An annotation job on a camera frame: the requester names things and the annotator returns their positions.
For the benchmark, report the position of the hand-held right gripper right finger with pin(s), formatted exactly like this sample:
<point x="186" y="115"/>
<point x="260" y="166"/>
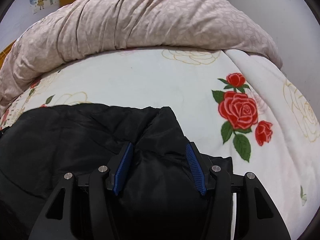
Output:
<point x="196" y="170"/>

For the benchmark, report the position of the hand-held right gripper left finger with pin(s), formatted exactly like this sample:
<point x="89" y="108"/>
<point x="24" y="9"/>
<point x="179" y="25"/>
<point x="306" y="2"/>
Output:
<point x="122" y="170"/>

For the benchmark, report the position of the black jacket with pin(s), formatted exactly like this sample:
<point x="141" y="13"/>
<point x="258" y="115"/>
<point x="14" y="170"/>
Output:
<point x="75" y="140"/>

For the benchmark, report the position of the white rose print blanket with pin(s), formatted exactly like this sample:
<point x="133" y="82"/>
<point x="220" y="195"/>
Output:
<point x="155" y="80"/>

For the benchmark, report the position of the pink patterned quilt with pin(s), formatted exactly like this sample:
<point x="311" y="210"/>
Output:
<point x="150" y="17"/>

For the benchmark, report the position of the wooden bed headboard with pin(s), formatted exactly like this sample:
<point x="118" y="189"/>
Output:
<point x="5" y="51"/>

